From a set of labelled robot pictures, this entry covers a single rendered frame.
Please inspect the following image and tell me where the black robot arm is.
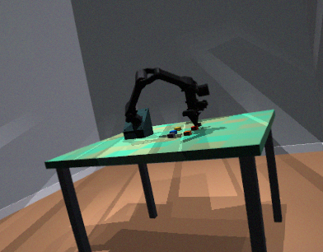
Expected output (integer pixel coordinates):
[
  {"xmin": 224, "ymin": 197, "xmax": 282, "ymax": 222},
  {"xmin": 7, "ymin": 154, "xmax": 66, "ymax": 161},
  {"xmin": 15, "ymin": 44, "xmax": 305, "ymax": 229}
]
[{"xmin": 125, "ymin": 68, "xmax": 210, "ymax": 126}]

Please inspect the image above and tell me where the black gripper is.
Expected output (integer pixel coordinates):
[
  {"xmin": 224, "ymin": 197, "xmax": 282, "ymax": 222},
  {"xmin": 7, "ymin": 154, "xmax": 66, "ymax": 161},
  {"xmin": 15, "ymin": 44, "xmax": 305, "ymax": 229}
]
[{"xmin": 182, "ymin": 97, "xmax": 204, "ymax": 126}]

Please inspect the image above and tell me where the orange block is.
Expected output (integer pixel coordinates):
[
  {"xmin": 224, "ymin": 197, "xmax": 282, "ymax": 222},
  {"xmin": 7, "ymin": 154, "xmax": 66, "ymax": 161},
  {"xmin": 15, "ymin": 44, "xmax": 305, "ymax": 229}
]
[{"xmin": 184, "ymin": 130, "xmax": 192, "ymax": 136}]

